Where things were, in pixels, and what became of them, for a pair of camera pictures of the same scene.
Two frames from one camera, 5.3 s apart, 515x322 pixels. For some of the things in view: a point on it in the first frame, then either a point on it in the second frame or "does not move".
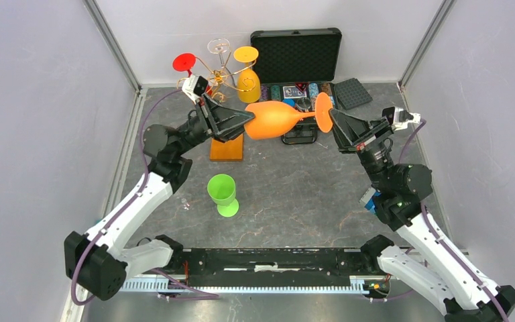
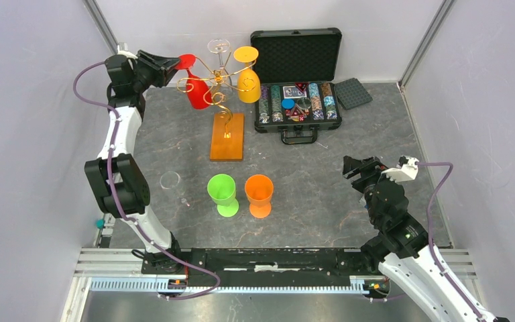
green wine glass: (222, 190) does not move
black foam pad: (351, 93) does not move
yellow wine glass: (249, 86) does not move
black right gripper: (346, 127) → (369, 168)
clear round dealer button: (303, 103) does not move
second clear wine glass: (222, 76) does not move
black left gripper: (224, 121) → (159, 66)
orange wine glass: (273, 119) → (259, 190)
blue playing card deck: (291, 92) does not move
